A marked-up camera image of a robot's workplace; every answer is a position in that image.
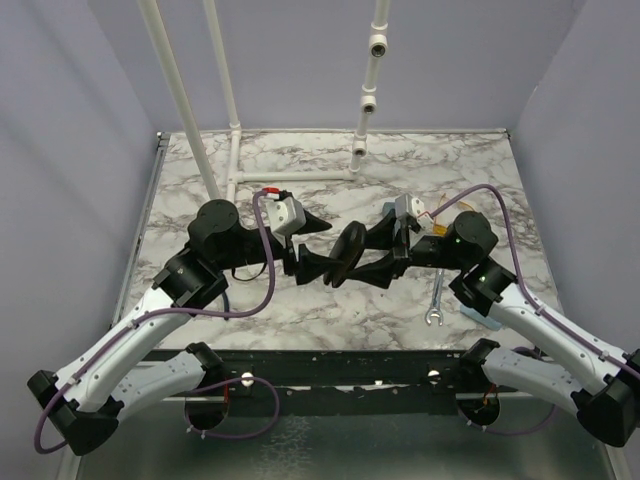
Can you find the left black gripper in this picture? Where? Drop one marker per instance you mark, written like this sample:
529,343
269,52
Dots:
309,263

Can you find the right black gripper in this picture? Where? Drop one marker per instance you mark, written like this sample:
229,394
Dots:
380,272

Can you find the blue cloth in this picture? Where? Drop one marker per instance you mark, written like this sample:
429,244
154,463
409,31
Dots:
486,321

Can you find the black cylinder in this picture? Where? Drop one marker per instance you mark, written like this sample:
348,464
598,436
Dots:
347,250

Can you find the blue-grey glasses case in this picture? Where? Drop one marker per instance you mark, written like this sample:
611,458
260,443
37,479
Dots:
389,209

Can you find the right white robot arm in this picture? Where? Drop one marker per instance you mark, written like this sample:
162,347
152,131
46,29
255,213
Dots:
595,381

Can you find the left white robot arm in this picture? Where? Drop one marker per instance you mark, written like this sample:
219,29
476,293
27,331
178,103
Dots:
89,398

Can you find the orange sunglasses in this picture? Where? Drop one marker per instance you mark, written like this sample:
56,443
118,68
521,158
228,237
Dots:
440,223

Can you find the silver wrench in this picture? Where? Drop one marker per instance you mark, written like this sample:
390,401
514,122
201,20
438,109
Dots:
434,315

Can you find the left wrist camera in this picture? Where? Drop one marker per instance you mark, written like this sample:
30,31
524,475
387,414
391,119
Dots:
284,212

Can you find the blue-handled pliers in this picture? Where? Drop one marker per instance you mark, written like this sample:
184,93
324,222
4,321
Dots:
226,305

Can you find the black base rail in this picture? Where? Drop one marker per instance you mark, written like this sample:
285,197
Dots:
342,383

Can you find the white PVC pipe frame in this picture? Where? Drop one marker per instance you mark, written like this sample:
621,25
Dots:
377,49

